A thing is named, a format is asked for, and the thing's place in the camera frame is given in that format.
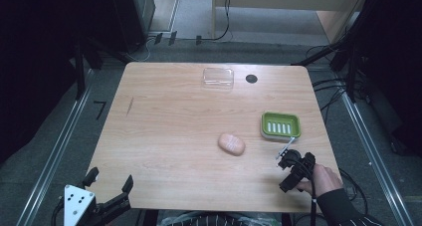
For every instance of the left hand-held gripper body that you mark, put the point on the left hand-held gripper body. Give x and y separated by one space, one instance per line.
78 202

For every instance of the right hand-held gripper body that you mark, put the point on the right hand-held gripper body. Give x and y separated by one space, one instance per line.
297 169

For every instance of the green soap dish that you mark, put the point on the green soap dish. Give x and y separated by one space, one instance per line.
280 126

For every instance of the beige potato-like object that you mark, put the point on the beige potato-like object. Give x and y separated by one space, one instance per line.
231 144

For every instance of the person's right hand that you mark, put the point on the person's right hand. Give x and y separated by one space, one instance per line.
323 179

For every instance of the black round table grommet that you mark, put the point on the black round table grommet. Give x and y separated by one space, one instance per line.
251 78

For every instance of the person's striped clothing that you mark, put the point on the person's striped clothing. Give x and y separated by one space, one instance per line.
215 220

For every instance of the clear plastic container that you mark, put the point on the clear plastic container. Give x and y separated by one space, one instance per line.
218 77

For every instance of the black metal stand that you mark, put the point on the black metal stand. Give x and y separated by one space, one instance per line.
79 70

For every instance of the light wooden furniture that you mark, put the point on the light wooden furniture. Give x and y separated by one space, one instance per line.
292 0

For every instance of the black cabinet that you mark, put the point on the black cabinet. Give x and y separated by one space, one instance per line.
132 17

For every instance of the metal floor rail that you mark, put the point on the metal floor rail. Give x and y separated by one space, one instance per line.
56 153
375 159

